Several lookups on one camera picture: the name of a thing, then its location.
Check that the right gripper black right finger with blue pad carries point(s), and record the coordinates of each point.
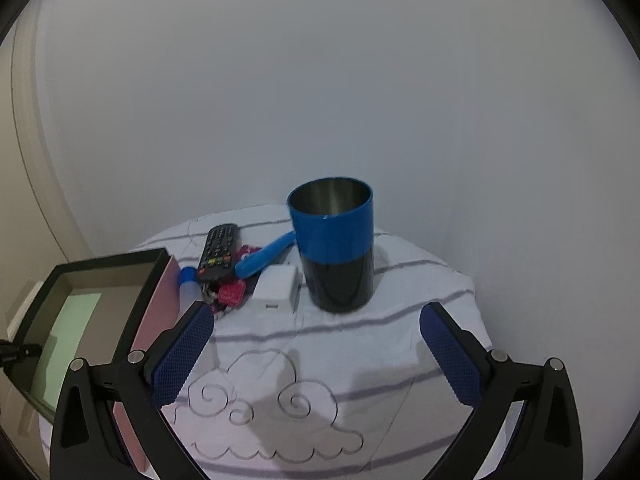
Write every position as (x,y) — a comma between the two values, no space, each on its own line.
(546,442)

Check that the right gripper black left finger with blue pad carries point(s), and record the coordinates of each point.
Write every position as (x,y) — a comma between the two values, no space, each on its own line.
(86,442)

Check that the pink keychain with keys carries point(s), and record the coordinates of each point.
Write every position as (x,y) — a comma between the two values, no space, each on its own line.
(229,293)

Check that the black tv remote control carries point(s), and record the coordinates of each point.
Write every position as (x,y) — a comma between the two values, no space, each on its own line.
(218,256)

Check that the white usb charger cube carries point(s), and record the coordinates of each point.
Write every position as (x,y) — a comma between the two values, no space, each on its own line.
(276,289)

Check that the blue and black steel tumbler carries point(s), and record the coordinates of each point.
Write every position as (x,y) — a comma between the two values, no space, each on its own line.
(332,219)

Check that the clear tube with blue cap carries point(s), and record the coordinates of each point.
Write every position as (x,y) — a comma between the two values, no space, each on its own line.
(189,288)

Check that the green card inside box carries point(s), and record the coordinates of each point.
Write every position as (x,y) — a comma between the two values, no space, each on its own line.
(61,346)

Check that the pink box with black rim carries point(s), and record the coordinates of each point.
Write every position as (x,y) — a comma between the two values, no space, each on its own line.
(139,300)

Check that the white striped cloud tablecloth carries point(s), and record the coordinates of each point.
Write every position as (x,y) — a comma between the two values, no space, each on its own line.
(305,394)

